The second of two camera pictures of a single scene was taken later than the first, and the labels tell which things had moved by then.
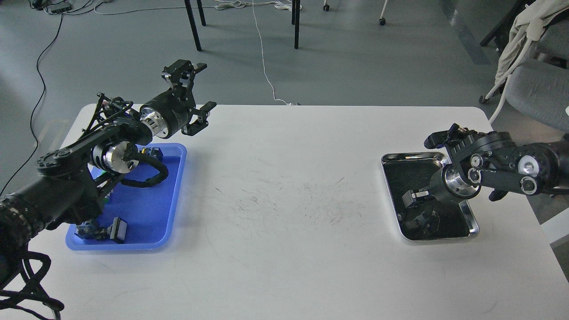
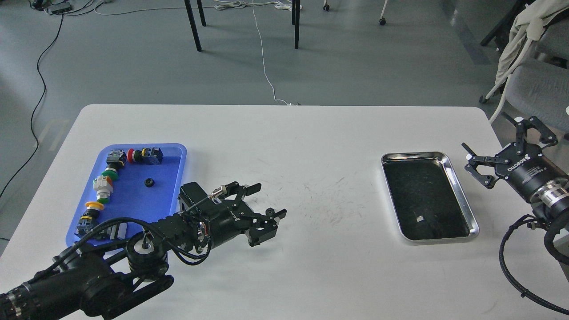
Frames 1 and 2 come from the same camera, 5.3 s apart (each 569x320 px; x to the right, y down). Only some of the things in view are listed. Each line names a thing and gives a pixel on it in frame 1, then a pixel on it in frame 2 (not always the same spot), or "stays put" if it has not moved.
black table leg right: x=297 y=24 stays put
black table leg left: x=192 y=22 stays put
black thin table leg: x=201 y=12 stays put
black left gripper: x=165 y=115 -> x=224 y=220
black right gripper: x=452 y=183 -> x=527 y=172
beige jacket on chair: x=529 y=26 stays put
